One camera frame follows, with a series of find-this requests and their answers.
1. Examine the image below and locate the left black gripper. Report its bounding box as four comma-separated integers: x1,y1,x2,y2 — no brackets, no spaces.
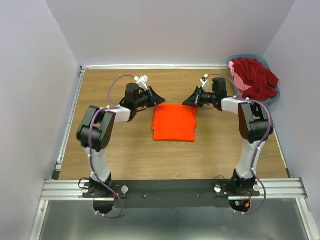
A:
134,86,166,109

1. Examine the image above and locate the dark red t-shirt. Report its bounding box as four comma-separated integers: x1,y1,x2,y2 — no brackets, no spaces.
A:
232,56,280,101

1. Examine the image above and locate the grey-blue plastic basket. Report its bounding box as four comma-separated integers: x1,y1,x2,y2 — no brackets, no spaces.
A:
226,54,281,106

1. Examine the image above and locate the orange t-shirt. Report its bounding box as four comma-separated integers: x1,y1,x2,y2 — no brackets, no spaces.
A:
151,103,198,142

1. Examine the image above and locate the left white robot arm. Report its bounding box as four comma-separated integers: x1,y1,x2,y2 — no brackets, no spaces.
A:
76,83,166,198

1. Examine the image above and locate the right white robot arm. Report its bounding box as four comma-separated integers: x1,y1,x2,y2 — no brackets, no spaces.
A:
182,74,274,196

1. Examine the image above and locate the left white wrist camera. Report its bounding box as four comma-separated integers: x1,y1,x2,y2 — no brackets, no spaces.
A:
134,75,149,91

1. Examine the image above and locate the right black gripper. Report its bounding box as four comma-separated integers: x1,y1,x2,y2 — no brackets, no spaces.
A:
182,86,216,109

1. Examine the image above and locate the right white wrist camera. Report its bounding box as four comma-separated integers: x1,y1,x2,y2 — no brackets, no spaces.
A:
200,74,210,91

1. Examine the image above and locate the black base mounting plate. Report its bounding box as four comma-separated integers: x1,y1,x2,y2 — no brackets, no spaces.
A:
78,177,261,212

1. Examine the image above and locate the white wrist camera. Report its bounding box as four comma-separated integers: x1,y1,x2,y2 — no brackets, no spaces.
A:
134,75,149,91
200,74,210,91

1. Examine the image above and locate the pink t-shirt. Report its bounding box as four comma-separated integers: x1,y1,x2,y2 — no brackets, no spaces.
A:
228,61,247,93

